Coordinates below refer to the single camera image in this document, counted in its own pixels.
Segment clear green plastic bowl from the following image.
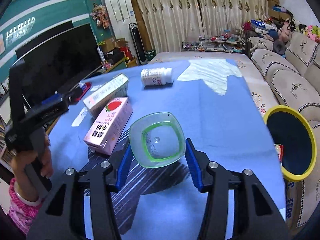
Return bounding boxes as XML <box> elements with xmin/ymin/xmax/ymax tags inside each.
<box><xmin>129</xmin><ymin>112</ymin><xmax>186</xmax><ymax>168</ymax></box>

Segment person's left hand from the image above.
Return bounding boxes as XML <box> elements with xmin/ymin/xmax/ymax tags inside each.
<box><xmin>10</xmin><ymin>133</ymin><xmax>54</xmax><ymax>203</ymax></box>

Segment low cluttered toy shelf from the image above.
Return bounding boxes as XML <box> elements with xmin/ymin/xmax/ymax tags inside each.
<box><xmin>181</xmin><ymin>38</ymin><xmax>245</xmax><ymax>54</ymax></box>

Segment white green carton box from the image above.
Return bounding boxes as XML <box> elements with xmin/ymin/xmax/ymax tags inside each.
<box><xmin>83</xmin><ymin>74</ymin><xmax>129</xmax><ymax>118</ymax></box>

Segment beige patterned curtains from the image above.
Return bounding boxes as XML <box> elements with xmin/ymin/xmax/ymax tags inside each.
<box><xmin>134</xmin><ymin>0</ymin><xmax>266</xmax><ymax>53</ymax></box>

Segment beige sofa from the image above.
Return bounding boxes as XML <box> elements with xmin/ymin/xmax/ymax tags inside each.
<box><xmin>246</xmin><ymin>31</ymin><xmax>319</xmax><ymax>231</ymax></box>

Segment red tray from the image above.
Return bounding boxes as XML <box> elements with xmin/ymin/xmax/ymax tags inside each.
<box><xmin>71</xmin><ymin>82</ymin><xmax>92</xmax><ymax>102</ymax></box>

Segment yellow rimmed black trash bin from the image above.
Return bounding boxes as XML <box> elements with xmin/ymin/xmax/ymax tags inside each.
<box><xmin>263</xmin><ymin>105</ymin><xmax>317</xmax><ymax>182</ymax></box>

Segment white pill bottle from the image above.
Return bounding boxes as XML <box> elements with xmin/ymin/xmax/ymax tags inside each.
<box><xmin>140</xmin><ymin>68</ymin><xmax>174</xmax><ymax>86</ymax></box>

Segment black curved television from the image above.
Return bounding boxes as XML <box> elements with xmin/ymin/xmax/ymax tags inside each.
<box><xmin>22</xmin><ymin>23</ymin><xmax>101</xmax><ymax>107</ymax></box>

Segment blue tablecloth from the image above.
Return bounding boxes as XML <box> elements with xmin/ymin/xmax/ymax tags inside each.
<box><xmin>48</xmin><ymin>58</ymin><xmax>287</xmax><ymax>240</ymax></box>

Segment pile of plush toys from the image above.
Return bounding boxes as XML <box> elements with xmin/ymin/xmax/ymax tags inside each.
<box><xmin>241</xmin><ymin>11</ymin><xmax>319</xmax><ymax>57</ymax></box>

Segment black tower fan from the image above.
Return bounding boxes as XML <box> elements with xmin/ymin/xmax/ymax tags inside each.
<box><xmin>129</xmin><ymin>23</ymin><xmax>148</xmax><ymax>65</ymax></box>

